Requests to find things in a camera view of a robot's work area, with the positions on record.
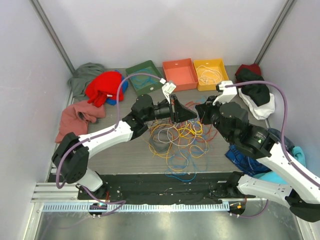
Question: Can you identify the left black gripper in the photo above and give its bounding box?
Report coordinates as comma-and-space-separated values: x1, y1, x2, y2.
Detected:
143, 94, 197, 125

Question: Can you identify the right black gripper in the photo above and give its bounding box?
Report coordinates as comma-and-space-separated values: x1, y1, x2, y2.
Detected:
196, 95, 234, 143

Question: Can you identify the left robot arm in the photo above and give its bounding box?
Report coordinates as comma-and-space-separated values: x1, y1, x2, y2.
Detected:
51, 94, 197, 200

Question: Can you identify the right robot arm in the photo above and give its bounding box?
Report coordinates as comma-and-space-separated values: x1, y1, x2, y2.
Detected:
195, 96, 320, 223

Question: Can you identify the orange plastic bin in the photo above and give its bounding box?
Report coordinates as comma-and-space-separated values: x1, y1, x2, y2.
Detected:
162, 58, 198, 92

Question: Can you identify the yellow plastic bin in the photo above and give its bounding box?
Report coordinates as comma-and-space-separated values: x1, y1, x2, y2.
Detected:
193, 58, 229, 91

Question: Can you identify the green plastic bin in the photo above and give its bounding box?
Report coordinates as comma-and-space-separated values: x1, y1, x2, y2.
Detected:
125, 60, 163, 96

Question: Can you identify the black cloth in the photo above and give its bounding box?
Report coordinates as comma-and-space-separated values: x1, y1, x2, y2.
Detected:
235, 68, 270, 107

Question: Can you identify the white cloth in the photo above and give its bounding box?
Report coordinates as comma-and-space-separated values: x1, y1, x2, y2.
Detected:
238, 90, 275, 120

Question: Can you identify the dark red cloth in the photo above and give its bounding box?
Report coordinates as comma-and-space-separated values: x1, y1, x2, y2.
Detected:
235, 63, 262, 77

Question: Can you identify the blue plaid shirt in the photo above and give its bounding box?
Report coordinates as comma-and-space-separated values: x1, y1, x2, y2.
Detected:
225, 145, 271, 176

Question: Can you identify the grey blue cloth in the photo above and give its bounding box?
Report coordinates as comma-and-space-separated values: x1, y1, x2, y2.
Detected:
268, 127, 296, 153

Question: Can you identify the cyan cloth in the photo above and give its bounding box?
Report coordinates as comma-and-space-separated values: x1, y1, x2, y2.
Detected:
253, 146, 306, 185

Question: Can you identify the pink cloth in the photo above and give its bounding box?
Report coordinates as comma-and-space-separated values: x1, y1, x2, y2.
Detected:
55, 100, 106, 144

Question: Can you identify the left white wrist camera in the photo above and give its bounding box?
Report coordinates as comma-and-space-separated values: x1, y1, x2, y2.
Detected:
161, 81, 177, 99

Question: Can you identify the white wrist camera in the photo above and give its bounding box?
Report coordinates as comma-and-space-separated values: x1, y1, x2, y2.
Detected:
161, 81, 177, 99
212, 80, 238, 106

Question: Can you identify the white looped cable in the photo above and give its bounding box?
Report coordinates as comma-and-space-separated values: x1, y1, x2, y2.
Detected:
157, 122, 193, 148

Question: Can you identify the yellow cable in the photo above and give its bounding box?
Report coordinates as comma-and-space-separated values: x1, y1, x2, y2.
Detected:
173, 121, 206, 141

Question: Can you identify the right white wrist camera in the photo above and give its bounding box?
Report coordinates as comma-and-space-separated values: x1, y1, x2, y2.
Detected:
212, 80, 238, 106

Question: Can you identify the grey cable coil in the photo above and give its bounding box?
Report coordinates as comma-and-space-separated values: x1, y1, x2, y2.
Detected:
148, 128, 176, 153

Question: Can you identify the right aluminium frame post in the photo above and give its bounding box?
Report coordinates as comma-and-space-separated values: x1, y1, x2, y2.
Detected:
254, 0, 297, 65

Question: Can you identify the aluminium frame post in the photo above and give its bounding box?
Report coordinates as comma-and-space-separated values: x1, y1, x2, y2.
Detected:
29, 0, 75, 74
254, 0, 297, 65

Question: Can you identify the aluminium rail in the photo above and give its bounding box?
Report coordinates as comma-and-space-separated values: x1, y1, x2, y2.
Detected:
30, 182, 80, 203

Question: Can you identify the slotted cable duct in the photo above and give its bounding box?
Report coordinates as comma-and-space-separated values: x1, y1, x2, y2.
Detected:
42, 202, 230, 213

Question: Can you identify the left aluminium frame post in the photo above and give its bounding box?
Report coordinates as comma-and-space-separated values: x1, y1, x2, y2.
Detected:
29, 0, 75, 74

